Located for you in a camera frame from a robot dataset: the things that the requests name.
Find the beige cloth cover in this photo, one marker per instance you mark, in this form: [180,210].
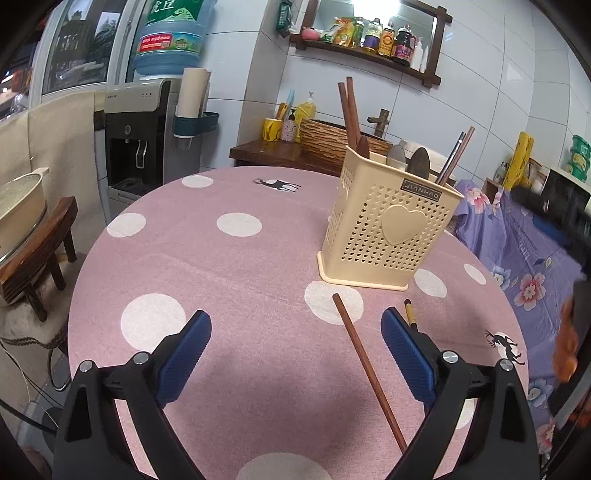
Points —
[51,138]

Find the yellow seasoning packets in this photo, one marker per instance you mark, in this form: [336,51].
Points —
[340,34]

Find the purple floral cloth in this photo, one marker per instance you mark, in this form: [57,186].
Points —
[521,258]

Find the black chopstick with gold band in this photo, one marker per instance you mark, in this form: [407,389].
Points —
[409,311]

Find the amber sauce bottle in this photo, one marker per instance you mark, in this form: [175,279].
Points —
[387,40]

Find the dark soy sauce bottle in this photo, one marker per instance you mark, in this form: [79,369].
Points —
[404,45]

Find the white microwave oven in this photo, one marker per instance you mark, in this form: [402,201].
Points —
[565,198]

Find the yellow oil bottle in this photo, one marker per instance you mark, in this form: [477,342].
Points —
[358,32]

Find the sliding window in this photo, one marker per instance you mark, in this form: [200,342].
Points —
[83,41]

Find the green hanging packet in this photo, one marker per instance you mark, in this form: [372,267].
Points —
[284,16]

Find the small wooden box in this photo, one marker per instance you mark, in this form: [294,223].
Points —
[491,184]

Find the dark wooden stool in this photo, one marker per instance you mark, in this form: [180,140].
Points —
[41,249]

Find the pink polka dot tablecloth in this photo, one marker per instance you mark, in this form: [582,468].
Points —
[254,286]

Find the purple label bottle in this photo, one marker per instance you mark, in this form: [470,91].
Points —
[371,36]

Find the blue water jug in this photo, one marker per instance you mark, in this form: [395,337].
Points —
[171,37]

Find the black white water dispenser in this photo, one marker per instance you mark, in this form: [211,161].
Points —
[138,138]

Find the yellow soap dispenser bottle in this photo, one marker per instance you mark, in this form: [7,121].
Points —
[304,113]

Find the brown wooden chopstick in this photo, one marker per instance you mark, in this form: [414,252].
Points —
[464,145]
[364,360]
[344,110]
[353,106]

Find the wicker wash basin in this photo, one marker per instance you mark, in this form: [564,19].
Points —
[328,138]

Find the shiny metal spoon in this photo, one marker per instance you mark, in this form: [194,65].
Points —
[397,154]

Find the white bottle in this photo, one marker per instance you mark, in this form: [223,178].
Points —
[418,54]

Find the dark wooden counter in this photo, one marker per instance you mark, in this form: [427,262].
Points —
[277,154]

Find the dull grey spoon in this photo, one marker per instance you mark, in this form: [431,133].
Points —
[419,162]

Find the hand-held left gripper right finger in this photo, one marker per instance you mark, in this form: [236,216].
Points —
[408,355]

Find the yellow cup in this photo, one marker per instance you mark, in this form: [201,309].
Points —
[272,130]

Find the plain black chopstick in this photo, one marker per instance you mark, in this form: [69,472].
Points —
[452,154]

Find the yellow patterned roll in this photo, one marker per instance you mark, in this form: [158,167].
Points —
[519,159]

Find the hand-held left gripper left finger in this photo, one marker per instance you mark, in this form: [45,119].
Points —
[184,355]

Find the green instant noodle bowl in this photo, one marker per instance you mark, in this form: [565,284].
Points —
[582,166]
[581,145]

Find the small pink pot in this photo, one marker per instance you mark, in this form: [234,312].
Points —
[309,33]

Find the dark wooden framed mirror shelf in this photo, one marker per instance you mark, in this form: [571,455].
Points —
[438,55]

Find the person's right hand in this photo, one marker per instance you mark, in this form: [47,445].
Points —
[565,344]

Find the beige plastic utensil holder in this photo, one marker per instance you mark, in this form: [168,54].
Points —
[369,240]

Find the cream pot with lid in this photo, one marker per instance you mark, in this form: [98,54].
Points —
[21,207]

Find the teal wall holder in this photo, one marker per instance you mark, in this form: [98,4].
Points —
[198,123]

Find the bronze faucet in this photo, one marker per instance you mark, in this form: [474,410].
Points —
[382,122]

